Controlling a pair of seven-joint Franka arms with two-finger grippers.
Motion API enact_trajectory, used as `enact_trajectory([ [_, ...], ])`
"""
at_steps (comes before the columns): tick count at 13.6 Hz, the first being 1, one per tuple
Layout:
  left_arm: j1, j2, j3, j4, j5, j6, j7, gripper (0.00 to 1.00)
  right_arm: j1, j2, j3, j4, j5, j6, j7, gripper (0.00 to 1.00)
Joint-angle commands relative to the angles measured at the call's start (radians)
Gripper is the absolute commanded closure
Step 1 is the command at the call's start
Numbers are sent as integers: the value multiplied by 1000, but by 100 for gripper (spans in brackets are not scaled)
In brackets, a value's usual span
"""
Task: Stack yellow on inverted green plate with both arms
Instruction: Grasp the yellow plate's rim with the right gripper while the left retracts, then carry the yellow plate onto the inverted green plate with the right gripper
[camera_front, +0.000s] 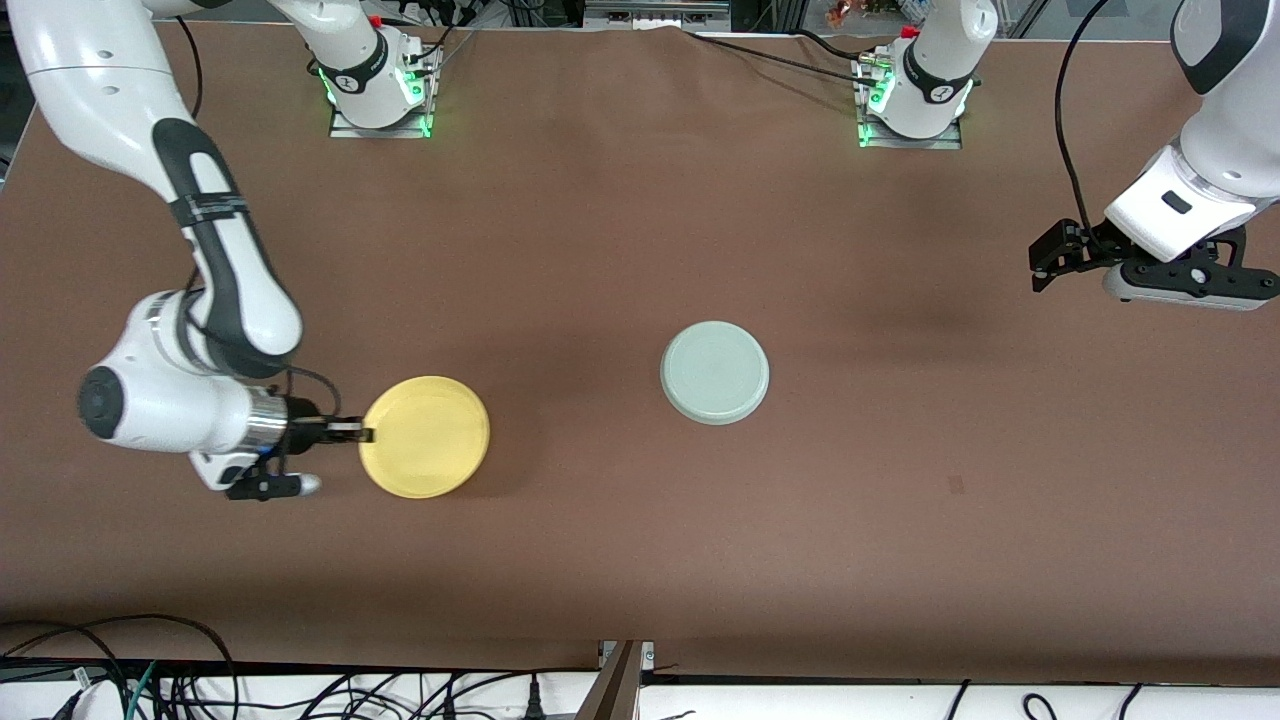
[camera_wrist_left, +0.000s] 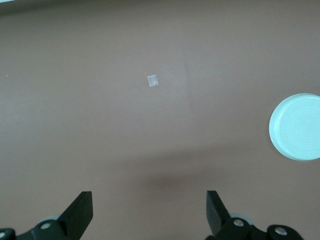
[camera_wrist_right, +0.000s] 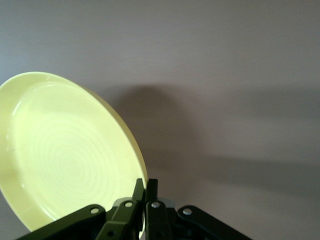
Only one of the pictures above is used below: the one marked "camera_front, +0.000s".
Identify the silver metal box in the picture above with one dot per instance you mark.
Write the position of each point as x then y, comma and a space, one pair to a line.
650, 15

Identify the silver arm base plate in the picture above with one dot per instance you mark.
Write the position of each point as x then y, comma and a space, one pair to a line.
400, 131
900, 143

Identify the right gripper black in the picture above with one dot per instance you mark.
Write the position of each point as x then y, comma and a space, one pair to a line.
299, 424

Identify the aluminium profile bar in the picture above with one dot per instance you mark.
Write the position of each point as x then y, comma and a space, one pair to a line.
615, 690

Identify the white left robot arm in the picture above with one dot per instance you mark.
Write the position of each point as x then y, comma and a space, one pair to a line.
1220, 130

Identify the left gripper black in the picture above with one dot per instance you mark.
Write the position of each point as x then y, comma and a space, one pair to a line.
1084, 247

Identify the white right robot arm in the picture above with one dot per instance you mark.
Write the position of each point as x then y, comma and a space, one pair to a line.
100, 80

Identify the black power plug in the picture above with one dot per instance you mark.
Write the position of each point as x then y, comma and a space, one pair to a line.
535, 700

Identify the pale green plastic plate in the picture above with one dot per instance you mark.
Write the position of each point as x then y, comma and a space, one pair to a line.
715, 372

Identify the yellow plastic plate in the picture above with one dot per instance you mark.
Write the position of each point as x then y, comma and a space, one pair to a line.
430, 440

